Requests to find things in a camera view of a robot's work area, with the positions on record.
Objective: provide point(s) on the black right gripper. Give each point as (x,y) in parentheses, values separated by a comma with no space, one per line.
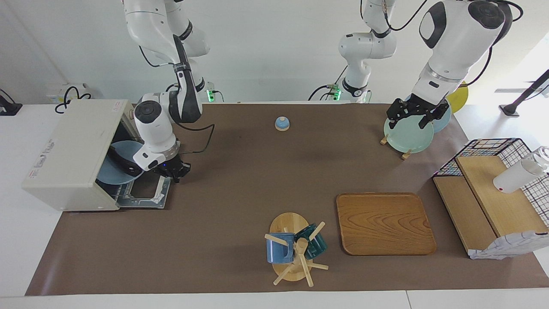
(169,167)

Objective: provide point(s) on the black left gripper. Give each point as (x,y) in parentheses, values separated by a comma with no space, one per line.
(416,105)

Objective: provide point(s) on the toaster oven glass door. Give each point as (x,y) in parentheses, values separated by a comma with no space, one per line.
(143,193)

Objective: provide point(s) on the dark purple eggplant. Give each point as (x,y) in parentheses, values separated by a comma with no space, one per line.
(122,163)

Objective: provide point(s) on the small light blue plate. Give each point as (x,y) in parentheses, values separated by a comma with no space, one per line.
(113,171)

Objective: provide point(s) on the metal oven rack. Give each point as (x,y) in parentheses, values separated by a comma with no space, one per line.
(118,193)

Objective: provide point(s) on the cream toaster oven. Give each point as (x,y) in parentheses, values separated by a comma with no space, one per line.
(68,159)

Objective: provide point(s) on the mint green plate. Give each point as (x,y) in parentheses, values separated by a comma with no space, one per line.
(407,139)

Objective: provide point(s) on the large light blue plate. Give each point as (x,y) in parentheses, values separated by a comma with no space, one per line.
(444,122)

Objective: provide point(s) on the wooden plate rack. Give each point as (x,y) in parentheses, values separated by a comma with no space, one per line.
(406,154)

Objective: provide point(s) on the yellow plate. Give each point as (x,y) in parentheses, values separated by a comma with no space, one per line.
(459,101)

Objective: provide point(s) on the brown table mat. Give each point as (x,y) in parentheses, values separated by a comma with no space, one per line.
(236,193)

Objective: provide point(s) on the wooden serving tray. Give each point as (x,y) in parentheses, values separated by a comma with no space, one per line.
(386,223)

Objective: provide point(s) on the blue service bell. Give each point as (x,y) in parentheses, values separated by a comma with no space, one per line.
(282,124)

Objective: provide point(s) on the black stand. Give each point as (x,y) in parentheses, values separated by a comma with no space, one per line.
(521,98)

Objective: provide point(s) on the wooden mug tree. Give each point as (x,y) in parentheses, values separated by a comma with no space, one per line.
(289,223)

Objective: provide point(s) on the white tumbler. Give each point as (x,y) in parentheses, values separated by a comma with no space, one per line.
(514,178)

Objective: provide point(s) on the blue mug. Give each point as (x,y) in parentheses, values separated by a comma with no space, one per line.
(276,253)

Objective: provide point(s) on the wooden two-step shelf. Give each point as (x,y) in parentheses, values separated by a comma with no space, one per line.
(506,210)

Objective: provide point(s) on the white power strip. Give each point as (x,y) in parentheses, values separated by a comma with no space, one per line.
(60,92)

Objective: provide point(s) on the dark green mug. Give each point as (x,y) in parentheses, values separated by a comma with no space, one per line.
(317,246)

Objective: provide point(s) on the wooden shelf box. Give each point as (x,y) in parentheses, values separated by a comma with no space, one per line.
(510,246)

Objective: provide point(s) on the black clamp mount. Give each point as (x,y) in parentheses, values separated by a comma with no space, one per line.
(8,109)

